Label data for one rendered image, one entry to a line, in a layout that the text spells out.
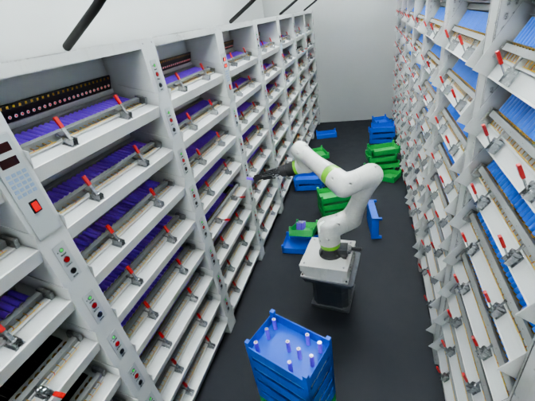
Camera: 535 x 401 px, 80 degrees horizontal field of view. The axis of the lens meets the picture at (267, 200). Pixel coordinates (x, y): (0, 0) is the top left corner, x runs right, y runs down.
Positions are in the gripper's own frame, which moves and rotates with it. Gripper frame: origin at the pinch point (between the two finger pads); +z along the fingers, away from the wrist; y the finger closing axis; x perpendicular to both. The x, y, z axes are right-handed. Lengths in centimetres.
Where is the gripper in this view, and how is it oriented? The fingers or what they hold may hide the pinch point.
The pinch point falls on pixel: (259, 177)
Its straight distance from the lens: 213.0
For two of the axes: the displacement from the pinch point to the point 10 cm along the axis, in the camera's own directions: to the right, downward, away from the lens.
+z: -8.9, 2.0, 4.1
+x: 3.7, 8.4, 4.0
